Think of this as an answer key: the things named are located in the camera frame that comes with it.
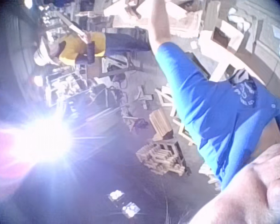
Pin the wooden offcut pile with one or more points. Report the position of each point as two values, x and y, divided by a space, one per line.
143 95

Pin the metal work stand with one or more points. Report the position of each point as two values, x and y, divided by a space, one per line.
117 66

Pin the stack of wooden slats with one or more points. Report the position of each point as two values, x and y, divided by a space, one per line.
162 158

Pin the small white tray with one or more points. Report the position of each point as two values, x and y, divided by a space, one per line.
130 209
116 195

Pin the wooden frame workpiece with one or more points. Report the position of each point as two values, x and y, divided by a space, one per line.
224 44

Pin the wooden frame pieces on floor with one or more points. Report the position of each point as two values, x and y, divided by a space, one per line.
175 112

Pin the long wooden plank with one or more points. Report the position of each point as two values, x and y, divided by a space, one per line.
70 24

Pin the cluttered tool shelf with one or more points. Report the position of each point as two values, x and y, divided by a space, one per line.
67 86

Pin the bundle of wooden boards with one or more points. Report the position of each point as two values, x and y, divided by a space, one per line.
160 123

